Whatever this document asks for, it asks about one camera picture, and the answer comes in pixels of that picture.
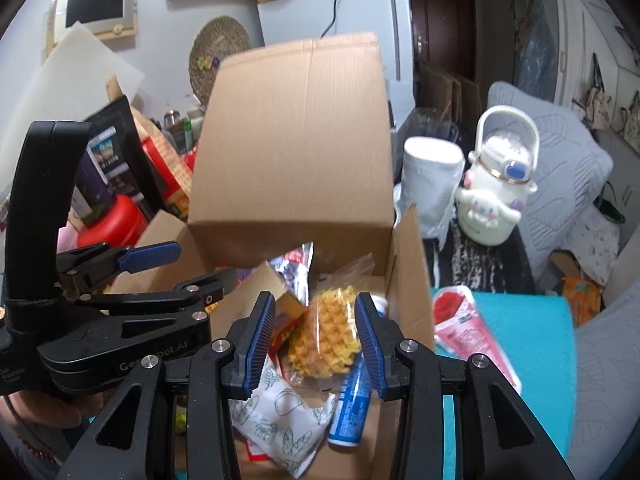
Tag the pink rose wrapper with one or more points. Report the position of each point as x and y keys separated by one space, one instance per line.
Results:
x=461 y=330

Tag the yellow lollipop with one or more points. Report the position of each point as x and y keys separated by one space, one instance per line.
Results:
x=180 y=420

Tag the woven round fan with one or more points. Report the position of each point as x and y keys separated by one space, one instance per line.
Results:
x=216 y=41

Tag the packaged yellow waffle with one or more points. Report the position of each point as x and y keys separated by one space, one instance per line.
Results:
x=326 y=342

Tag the person's left hand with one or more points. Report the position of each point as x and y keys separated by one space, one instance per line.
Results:
x=37 y=408

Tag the black stand-up pouch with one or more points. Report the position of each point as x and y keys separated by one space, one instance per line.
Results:
x=114 y=163

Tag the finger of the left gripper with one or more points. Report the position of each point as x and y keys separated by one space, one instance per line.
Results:
x=137 y=259
x=198 y=293

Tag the white cartoon kettle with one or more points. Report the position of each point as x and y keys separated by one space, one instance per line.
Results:
x=496 y=187

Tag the pink bottle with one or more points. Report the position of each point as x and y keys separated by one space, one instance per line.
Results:
x=67 y=238

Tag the grey covered chair near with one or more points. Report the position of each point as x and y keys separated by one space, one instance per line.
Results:
x=607 y=399

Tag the teal bubble mat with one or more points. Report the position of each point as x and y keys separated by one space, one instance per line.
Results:
x=537 y=334

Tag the open cardboard box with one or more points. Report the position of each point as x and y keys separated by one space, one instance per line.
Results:
x=295 y=149

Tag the white mini fridge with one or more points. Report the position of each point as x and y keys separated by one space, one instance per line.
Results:
x=390 y=20

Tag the silver purple snack bag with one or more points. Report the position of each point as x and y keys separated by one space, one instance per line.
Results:
x=294 y=267

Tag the white doodle print bag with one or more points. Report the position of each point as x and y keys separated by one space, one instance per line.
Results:
x=281 y=423

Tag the red green snack packet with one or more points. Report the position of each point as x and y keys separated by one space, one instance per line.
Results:
x=255 y=453

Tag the dark wooden door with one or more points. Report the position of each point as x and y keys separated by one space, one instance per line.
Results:
x=444 y=35

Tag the wall intercom panel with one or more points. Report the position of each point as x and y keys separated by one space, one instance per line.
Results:
x=105 y=19

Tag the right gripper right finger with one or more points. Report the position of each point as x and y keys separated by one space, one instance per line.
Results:
x=398 y=366

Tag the red plastic canister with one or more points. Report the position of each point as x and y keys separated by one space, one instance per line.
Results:
x=122 y=226

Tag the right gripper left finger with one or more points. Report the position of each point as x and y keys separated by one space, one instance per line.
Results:
x=250 y=340

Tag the white foam board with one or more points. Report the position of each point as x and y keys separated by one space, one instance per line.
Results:
x=71 y=85

